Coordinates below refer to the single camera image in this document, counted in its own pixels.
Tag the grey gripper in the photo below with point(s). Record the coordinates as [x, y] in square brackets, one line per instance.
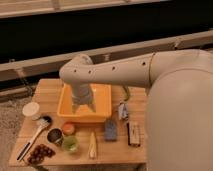
[82, 94]

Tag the blue sponge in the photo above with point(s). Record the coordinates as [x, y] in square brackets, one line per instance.
[110, 130]

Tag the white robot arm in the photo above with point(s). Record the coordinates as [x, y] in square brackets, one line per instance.
[179, 111]

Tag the green plastic cup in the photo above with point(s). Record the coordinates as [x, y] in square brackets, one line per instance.
[70, 144]

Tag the white plastic cup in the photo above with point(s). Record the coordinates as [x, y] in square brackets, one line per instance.
[31, 110]

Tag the wooden table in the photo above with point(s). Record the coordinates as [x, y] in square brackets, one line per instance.
[119, 152]

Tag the yellow plastic bin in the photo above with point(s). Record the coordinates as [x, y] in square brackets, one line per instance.
[84, 114]

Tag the orange round toy fruit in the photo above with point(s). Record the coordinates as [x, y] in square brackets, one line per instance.
[68, 128]

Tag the dark metal can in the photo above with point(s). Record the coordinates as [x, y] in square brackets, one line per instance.
[55, 136]

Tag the brown rectangular box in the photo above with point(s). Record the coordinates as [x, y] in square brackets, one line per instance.
[133, 134]

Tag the bunch of purple grapes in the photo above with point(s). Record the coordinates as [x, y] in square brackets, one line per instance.
[39, 153]

